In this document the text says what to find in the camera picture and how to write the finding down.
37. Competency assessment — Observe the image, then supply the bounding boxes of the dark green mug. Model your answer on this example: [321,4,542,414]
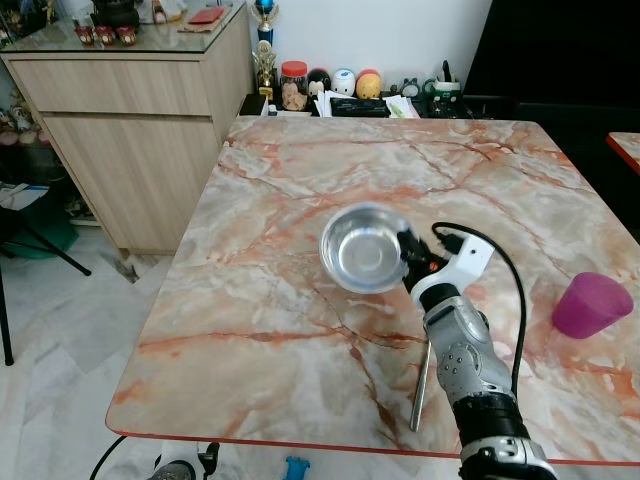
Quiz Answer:
[430,80,463,119]

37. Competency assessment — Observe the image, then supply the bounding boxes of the white round toy figure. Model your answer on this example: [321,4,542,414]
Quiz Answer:
[332,69,357,98]

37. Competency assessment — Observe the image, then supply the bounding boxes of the red edged marble side table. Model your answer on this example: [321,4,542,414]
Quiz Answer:
[605,130,640,177]

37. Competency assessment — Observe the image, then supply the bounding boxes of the light wooden cabinet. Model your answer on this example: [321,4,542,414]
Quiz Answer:
[0,3,257,257]

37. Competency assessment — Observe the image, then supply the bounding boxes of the black pot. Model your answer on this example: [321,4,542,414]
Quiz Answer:
[92,0,141,29]

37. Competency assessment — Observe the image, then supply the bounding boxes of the small blue plastic object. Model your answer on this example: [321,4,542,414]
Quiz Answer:
[284,456,312,480]

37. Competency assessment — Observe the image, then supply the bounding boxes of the black toy figure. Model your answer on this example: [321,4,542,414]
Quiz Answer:
[307,68,333,99]

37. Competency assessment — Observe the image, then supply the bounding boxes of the red lidded clear jar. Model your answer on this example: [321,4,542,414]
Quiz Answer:
[280,61,310,112]

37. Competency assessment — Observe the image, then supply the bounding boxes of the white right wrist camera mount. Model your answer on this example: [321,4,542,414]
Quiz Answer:
[412,228,494,307]

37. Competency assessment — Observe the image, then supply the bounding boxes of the white papers stack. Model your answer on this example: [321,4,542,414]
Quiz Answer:
[382,92,421,120]

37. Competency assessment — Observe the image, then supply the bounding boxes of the round stainless steel bowl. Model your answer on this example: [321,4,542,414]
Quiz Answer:
[319,202,417,294]

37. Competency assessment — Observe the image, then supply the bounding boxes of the purple plastic cup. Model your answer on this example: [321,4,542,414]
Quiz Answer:
[552,272,634,339]

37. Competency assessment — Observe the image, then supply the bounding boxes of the flat red box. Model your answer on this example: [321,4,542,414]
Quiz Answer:
[186,7,229,26]

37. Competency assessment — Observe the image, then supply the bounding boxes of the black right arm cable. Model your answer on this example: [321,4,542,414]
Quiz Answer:
[431,222,528,397]

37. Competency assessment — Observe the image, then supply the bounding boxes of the gold and blue trophy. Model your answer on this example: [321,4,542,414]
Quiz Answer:
[252,0,280,99]

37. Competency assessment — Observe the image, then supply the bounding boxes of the black floor cable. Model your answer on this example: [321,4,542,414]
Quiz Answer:
[88,433,133,480]

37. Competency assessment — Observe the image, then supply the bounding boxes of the orange and yellow toy figure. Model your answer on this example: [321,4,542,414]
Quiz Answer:
[355,69,383,100]

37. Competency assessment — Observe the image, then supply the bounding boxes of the slim metal cutlery piece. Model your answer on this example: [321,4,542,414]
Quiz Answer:
[410,340,433,433]

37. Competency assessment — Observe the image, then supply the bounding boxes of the black stand leg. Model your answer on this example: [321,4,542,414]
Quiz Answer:
[0,205,93,278]

